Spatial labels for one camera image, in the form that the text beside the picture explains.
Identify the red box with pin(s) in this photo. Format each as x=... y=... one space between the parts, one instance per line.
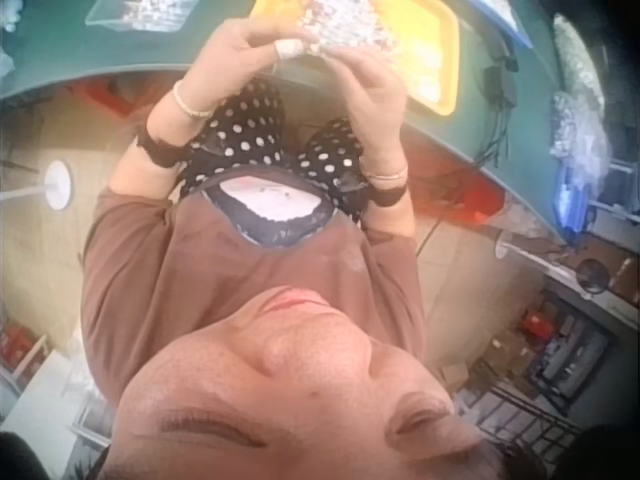
x=15 y=342

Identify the person's left hand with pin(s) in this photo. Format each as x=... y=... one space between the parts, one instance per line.
x=235 y=55

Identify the person's legs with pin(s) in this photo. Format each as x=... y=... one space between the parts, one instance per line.
x=250 y=130

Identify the clear tray of beads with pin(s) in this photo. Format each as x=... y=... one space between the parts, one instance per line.
x=140 y=11

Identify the red crate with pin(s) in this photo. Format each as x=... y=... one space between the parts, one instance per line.
x=480 y=196

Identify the yellow plastic tray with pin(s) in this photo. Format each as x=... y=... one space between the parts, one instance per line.
x=430 y=55

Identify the bags of glittery beads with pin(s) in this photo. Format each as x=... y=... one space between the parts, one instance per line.
x=575 y=115

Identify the cluttered metal shelf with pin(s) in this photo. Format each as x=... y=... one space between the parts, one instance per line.
x=560 y=350

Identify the glittery bead sheet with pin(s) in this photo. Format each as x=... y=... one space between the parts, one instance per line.
x=345 y=22

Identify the black wrist band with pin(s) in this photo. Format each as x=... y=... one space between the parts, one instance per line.
x=390 y=196
x=156 y=146

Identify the person's right hand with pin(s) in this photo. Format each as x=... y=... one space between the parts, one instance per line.
x=380 y=105

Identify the white round table foot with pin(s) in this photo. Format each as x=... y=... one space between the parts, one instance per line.
x=57 y=185
x=502 y=246

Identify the blue plastic crate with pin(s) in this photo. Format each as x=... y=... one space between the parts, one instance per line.
x=572 y=197

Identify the black round knob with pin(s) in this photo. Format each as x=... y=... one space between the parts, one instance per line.
x=592 y=272

